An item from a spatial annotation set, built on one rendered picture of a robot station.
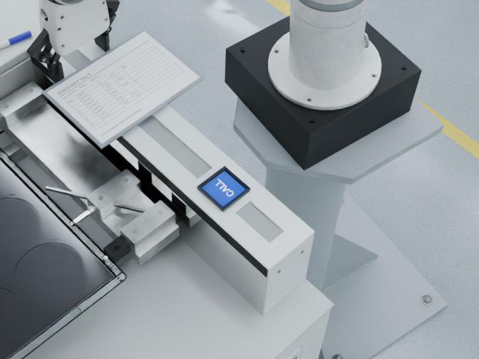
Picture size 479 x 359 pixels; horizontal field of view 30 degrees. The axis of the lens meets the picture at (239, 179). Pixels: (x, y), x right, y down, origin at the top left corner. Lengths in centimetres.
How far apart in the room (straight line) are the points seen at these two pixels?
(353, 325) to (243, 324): 95
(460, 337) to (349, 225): 41
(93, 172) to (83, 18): 24
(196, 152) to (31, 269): 30
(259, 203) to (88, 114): 30
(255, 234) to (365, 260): 109
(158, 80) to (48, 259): 33
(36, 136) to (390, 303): 115
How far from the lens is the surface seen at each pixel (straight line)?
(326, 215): 177
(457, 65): 287
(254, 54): 155
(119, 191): 137
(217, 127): 260
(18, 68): 151
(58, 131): 149
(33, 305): 130
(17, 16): 156
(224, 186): 131
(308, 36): 140
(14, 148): 152
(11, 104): 150
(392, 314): 231
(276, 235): 127
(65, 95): 142
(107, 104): 140
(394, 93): 153
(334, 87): 148
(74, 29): 137
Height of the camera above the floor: 204
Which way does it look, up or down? 55 degrees down
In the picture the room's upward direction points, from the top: 3 degrees clockwise
